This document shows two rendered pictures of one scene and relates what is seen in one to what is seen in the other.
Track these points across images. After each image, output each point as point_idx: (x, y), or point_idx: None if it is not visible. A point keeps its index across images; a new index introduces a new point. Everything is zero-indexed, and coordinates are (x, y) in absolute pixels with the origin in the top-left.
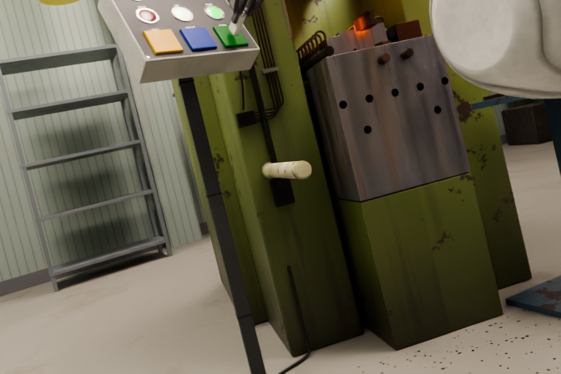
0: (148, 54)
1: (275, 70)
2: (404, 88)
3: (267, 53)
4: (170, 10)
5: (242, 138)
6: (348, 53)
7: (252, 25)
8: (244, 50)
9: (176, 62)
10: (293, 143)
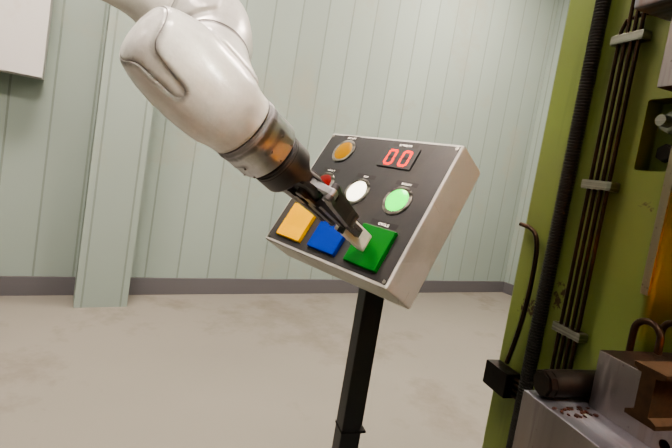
0: (272, 231)
1: (571, 338)
2: None
3: (576, 297)
4: (351, 182)
5: (493, 400)
6: (572, 429)
7: (583, 231)
8: (361, 278)
9: (292, 251)
10: None
